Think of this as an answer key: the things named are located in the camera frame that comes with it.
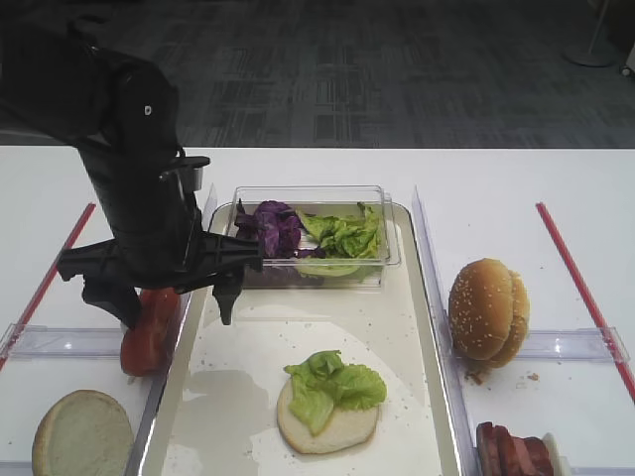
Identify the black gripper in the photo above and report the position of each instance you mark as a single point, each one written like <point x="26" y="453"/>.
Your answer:
<point x="158" y="239"/>

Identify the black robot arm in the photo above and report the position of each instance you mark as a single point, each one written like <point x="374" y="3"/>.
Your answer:
<point x="120" y="113"/>

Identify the standing tomato slices stack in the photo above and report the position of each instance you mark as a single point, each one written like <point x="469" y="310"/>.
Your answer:
<point x="144" y="349"/>

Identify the green lettuce leaf on bun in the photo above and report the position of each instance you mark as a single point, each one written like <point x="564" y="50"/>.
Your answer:
<point x="323" y="383"/>

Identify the green lettuce in container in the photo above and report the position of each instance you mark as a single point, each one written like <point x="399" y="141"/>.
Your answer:
<point x="350" y="237"/>

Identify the meat patty slices stack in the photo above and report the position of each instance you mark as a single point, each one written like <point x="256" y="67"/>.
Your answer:
<point x="502" y="454"/>

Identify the left red strip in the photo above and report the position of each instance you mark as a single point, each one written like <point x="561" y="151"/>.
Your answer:
<point x="49" y="282"/>

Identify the red strip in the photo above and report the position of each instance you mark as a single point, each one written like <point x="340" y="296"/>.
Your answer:
<point x="49" y="282"/>
<point x="585" y="292"/>

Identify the white metal tray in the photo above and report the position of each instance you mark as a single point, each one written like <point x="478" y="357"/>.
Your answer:
<point x="226" y="418"/>

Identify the purple cabbage leaves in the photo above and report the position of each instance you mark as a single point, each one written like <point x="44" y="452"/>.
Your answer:
<point x="277" y="227"/>

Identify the clear plastic container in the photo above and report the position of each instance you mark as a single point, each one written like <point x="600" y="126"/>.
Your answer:
<point x="336" y="200"/>

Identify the bun half standing left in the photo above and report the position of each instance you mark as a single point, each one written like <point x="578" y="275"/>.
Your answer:
<point x="84" y="433"/>

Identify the left long clear divider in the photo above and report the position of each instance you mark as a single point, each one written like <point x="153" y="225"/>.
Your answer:
<point x="146" y="456"/>

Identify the long clear divider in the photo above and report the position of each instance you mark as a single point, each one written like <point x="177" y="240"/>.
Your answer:
<point x="146" y="456"/>
<point x="464" y="451"/>

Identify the bottom bun on tray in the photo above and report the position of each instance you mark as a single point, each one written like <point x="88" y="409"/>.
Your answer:
<point x="343" y="430"/>

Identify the sesame burger buns stack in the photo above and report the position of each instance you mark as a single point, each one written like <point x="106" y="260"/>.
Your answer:
<point x="488" y="312"/>

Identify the right long clear divider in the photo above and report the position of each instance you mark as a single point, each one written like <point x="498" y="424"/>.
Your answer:
<point x="464" y="451"/>

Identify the white patty stopper block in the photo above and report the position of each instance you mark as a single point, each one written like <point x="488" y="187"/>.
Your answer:
<point x="559" y="463"/>

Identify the right red strip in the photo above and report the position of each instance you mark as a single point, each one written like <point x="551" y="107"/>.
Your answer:
<point x="585" y="292"/>

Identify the white floor stand base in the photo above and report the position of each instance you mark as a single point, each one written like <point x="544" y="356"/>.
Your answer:
<point x="588" y="56"/>

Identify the white caster wheel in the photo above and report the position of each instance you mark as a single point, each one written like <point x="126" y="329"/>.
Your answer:
<point x="626" y="71"/>

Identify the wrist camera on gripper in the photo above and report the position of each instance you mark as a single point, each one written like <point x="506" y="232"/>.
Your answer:
<point x="186" y="171"/>

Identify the clear rail upper left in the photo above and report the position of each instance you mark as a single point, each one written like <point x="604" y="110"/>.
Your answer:
<point x="26" y="342"/>

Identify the clear rail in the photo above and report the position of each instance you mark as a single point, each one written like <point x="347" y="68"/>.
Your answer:
<point x="594" y="345"/>
<point x="26" y="342"/>
<point x="603" y="471"/>

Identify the clear rail upper right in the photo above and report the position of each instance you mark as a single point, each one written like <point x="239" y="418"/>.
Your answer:
<point x="594" y="345"/>

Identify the clear rail lower right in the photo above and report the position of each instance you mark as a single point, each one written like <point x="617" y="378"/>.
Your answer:
<point x="603" y="471"/>

